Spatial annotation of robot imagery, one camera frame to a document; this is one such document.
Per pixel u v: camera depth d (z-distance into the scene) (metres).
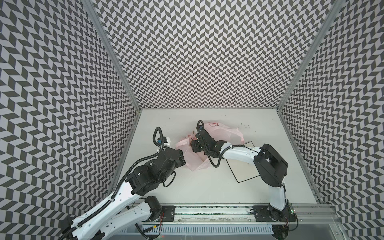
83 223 0.39
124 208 0.44
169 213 0.72
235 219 0.72
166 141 0.62
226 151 0.61
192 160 0.84
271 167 0.50
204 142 0.70
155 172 0.48
